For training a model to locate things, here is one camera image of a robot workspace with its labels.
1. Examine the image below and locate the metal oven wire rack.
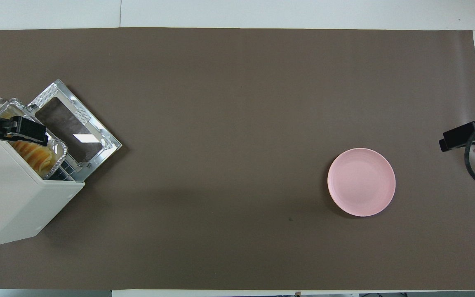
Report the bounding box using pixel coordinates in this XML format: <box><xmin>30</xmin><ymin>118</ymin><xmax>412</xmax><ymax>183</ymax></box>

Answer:
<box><xmin>51</xmin><ymin>159</ymin><xmax>76</xmax><ymax>182</ymax></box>

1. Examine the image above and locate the pink round plate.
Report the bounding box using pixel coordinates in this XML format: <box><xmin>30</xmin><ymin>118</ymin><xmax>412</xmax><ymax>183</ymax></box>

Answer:
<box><xmin>327</xmin><ymin>148</ymin><xmax>396</xmax><ymax>217</ymax></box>

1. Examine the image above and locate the glass oven door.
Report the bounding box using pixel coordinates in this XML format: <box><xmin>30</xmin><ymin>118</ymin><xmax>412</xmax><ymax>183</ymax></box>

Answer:
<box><xmin>26</xmin><ymin>79</ymin><xmax>122</xmax><ymax>183</ymax></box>

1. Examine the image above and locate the brown table mat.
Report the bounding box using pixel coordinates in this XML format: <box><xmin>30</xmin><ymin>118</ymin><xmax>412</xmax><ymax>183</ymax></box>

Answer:
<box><xmin>0</xmin><ymin>28</ymin><xmax>475</xmax><ymax>290</ymax></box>

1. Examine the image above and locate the white toaster oven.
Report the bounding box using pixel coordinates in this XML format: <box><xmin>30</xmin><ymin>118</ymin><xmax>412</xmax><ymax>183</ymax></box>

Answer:
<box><xmin>0</xmin><ymin>94</ymin><xmax>85</xmax><ymax>249</ymax></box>

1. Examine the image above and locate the aluminium foil tray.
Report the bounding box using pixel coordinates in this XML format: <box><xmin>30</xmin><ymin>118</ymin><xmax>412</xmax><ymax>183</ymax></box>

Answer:
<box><xmin>0</xmin><ymin>98</ymin><xmax>69</xmax><ymax>180</ymax></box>

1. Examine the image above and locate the golden bread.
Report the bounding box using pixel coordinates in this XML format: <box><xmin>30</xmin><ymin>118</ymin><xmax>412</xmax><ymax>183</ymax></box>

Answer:
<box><xmin>9</xmin><ymin>105</ymin><xmax>56</xmax><ymax>172</ymax></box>

